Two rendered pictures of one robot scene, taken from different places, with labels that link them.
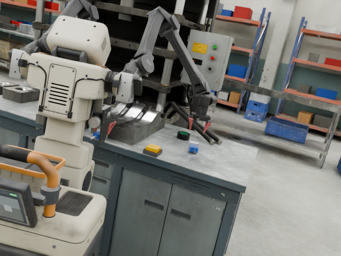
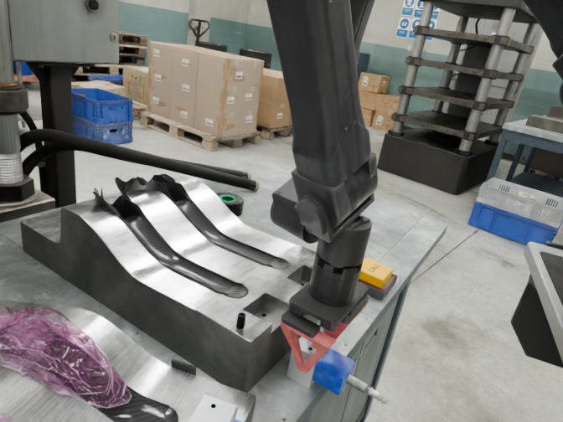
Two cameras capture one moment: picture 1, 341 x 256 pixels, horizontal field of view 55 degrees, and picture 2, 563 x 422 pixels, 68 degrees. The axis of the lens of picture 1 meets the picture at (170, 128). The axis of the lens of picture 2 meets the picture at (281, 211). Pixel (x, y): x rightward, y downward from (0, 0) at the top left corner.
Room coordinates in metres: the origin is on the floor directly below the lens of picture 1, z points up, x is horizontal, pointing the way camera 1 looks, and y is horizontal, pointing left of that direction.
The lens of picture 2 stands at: (1.64, 0.81, 1.23)
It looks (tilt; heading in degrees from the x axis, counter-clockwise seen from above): 23 degrees down; 283
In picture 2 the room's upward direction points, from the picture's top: 9 degrees clockwise
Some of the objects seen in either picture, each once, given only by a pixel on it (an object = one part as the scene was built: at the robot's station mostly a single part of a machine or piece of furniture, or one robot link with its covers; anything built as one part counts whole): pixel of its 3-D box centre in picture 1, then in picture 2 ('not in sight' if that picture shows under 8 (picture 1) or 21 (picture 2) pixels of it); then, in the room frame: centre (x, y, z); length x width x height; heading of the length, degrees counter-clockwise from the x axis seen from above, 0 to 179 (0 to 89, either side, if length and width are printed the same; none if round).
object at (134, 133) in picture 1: (132, 119); (178, 245); (1.95, 0.24, 0.87); 0.50 x 0.26 x 0.14; 164
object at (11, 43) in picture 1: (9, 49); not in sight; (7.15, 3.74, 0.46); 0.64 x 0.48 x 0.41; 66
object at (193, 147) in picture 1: (194, 149); not in sight; (1.73, -0.15, 0.83); 0.13 x 0.05 x 0.05; 5
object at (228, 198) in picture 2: (183, 135); (227, 204); (1.99, -0.09, 0.82); 0.08 x 0.08 x 0.04
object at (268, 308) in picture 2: not in sight; (266, 319); (1.74, 0.36, 0.87); 0.05 x 0.05 x 0.04; 74
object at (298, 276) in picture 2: (122, 128); (305, 286); (1.71, 0.25, 0.87); 0.05 x 0.05 x 0.04; 74
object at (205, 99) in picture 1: (205, 100); not in sight; (1.78, -0.15, 1.10); 0.07 x 0.06 x 0.07; 147
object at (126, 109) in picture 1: (131, 111); (182, 224); (1.93, 0.25, 0.92); 0.35 x 0.16 x 0.09; 164
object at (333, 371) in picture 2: (97, 135); (340, 374); (1.63, 0.36, 0.83); 0.13 x 0.05 x 0.05; 164
